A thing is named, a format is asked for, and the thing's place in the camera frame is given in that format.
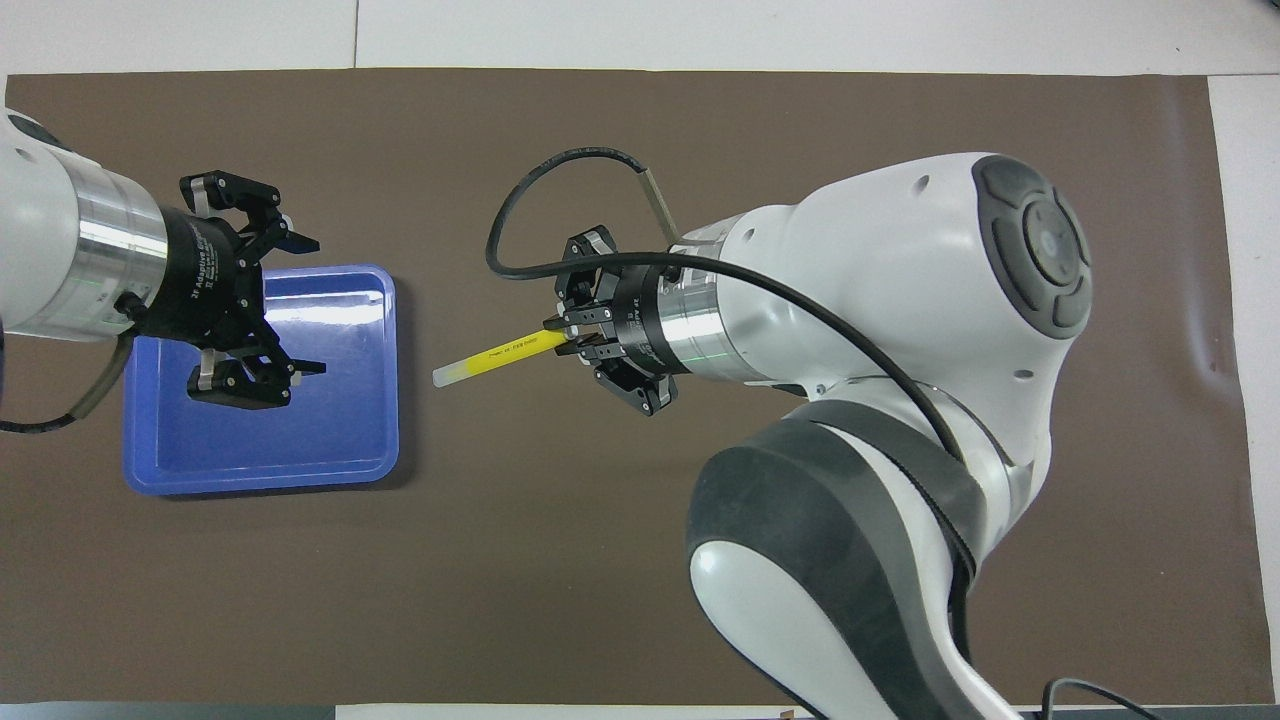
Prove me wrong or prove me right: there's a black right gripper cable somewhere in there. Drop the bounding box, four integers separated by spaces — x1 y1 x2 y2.
486 147 976 661

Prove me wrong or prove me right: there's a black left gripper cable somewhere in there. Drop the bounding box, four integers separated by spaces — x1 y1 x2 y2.
0 298 151 436

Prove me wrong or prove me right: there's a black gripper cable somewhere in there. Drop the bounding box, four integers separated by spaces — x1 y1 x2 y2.
486 147 976 661
0 298 151 436

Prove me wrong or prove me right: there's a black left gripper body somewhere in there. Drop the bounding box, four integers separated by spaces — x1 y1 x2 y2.
148 205 267 351

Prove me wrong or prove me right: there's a yellow highlighter pen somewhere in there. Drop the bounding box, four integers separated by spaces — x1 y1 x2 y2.
432 328 573 389

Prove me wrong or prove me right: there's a brown table mat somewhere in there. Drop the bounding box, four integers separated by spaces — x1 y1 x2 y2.
0 68 1251 706

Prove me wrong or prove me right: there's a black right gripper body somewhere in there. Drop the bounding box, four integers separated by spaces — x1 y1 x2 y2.
598 260 669 379

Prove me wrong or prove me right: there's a blue plastic tray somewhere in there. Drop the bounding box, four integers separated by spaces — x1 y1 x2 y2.
122 263 400 497

